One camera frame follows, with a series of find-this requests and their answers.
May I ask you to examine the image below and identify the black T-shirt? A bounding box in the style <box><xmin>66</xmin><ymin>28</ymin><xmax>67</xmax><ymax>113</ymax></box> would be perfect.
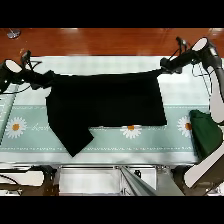
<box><xmin>45</xmin><ymin>68</ymin><xmax>168</xmax><ymax>158</ymax></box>

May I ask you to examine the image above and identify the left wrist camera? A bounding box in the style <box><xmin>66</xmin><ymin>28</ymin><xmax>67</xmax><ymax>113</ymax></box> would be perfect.
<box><xmin>20</xmin><ymin>49</ymin><xmax>33</xmax><ymax>69</ymax></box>

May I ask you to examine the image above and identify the silver frame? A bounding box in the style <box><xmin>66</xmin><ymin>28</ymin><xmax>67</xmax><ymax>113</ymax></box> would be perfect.
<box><xmin>0</xmin><ymin>161</ymin><xmax>224</xmax><ymax>197</ymax></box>

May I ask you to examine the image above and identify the black cable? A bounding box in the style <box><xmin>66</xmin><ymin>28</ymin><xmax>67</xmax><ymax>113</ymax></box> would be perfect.
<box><xmin>5</xmin><ymin>83</ymin><xmax>33</xmax><ymax>96</ymax></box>
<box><xmin>191</xmin><ymin>63</ymin><xmax>211</xmax><ymax>80</ymax></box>

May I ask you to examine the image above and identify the dark green garment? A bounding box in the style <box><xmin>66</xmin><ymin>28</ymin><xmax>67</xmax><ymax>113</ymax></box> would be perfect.
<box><xmin>188</xmin><ymin>109</ymin><xmax>224</xmax><ymax>160</ymax></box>

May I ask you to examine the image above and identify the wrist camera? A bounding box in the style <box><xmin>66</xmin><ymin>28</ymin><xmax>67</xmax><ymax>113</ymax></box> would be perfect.
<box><xmin>175</xmin><ymin>36</ymin><xmax>190</xmax><ymax>52</ymax></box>
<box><xmin>20</xmin><ymin>49</ymin><xmax>33</xmax><ymax>69</ymax></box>

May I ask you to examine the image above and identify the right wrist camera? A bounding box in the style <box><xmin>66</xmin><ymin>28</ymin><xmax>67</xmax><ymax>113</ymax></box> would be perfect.
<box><xmin>175</xmin><ymin>36</ymin><xmax>190</xmax><ymax>52</ymax></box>

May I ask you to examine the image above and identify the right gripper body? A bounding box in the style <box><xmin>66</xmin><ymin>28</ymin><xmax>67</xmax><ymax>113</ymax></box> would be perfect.
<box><xmin>159</xmin><ymin>56</ymin><xmax>183</xmax><ymax>75</ymax></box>

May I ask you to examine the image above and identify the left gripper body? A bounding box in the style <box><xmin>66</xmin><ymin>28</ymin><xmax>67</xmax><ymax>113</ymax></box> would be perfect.
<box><xmin>30</xmin><ymin>70</ymin><xmax>56</xmax><ymax>90</ymax></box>

